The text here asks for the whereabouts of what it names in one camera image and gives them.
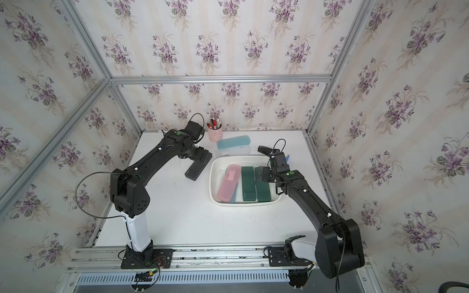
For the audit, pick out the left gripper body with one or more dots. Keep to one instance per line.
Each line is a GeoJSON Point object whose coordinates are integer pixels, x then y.
{"type": "Point", "coordinates": [198, 154]}

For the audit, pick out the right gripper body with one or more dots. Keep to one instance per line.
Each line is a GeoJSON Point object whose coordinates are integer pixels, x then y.
{"type": "Point", "coordinates": [268, 174]}

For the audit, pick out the dark green pencil case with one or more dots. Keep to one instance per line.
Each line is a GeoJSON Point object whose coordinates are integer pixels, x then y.
{"type": "Point", "coordinates": [248, 183]}
{"type": "Point", "coordinates": [263, 191]}

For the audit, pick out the black pencil case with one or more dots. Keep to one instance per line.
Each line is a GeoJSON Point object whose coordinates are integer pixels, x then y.
{"type": "Point", "coordinates": [195, 170]}

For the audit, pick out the white plastic storage box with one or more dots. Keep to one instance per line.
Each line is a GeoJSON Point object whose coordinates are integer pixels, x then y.
{"type": "Point", "coordinates": [218, 170]}

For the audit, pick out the teal pencil case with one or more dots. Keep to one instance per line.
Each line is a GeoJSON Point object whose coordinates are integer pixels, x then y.
{"type": "Point", "coordinates": [238, 141]}

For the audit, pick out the light blue pencil case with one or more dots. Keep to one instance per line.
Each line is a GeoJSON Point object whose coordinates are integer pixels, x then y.
{"type": "Point", "coordinates": [233, 198]}

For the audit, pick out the pink pencil case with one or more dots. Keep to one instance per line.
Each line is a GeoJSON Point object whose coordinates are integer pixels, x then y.
{"type": "Point", "coordinates": [229, 182]}

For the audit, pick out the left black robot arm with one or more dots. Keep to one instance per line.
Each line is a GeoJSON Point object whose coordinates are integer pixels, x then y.
{"type": "Point", "coordinates": [128, 186]}

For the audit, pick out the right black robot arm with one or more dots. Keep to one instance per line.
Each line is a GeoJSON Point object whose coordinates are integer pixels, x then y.
{"type": "Point", "coordinates": [338, 248]}

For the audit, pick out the black stapler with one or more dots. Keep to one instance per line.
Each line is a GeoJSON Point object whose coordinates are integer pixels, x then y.
{"type": "Point", "coordinates": [265, 150]}

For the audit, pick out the pink pen cup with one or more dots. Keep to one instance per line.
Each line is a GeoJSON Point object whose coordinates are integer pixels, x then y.
{"type": "Point", "coordinates": [215, 131]}

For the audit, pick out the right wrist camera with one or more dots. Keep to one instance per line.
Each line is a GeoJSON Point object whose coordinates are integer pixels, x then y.
{"type": "Point", "coordinates": [278, 162]}

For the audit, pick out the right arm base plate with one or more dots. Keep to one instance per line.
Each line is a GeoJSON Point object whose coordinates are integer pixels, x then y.
{"type": "Point", "coordinates": [279, 257]}

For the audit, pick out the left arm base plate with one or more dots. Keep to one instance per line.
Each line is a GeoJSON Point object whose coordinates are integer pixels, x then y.
{"type": "Point", "coordinates": [148, 259]}

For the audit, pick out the aluminium rail base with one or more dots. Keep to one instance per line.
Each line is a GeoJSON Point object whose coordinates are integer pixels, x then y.
{"type": "Point", "coordinates": [203, 264]}

